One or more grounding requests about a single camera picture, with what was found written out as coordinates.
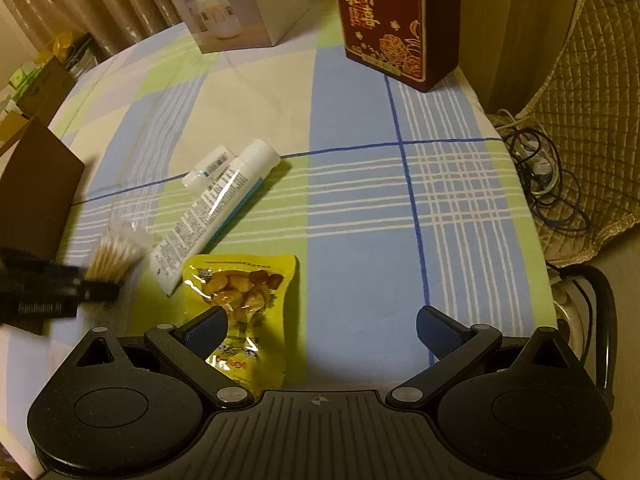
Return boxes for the plaid tablecloth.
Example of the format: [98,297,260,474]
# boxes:
[51,0,553,390]

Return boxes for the brown cardboard storage box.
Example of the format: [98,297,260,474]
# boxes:
[1,118,85,260]

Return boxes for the quilted beige chair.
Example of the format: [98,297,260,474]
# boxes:
[514,0,640,269]

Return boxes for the white cream tube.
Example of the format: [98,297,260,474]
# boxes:
[150,139,281,296]

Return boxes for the brown curtain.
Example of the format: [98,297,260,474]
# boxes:
[1,0,181,56]

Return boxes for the brown cardboard boxes pile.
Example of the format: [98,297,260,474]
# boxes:
[1,58,76,148]

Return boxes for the yellow snack pouch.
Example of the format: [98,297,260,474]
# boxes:
[182,254,297,396]

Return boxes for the green tissue packs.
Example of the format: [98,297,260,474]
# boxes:
[9,61,41,90]

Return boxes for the cables on floor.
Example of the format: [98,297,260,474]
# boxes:
[491,108,591,236]

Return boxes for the small white bottle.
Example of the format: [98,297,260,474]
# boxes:
[181,145,235,195]

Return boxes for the cotton swab bag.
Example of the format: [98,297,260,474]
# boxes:
[85,216,153,284]

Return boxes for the red gift box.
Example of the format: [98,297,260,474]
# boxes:
[336,0,461,92]

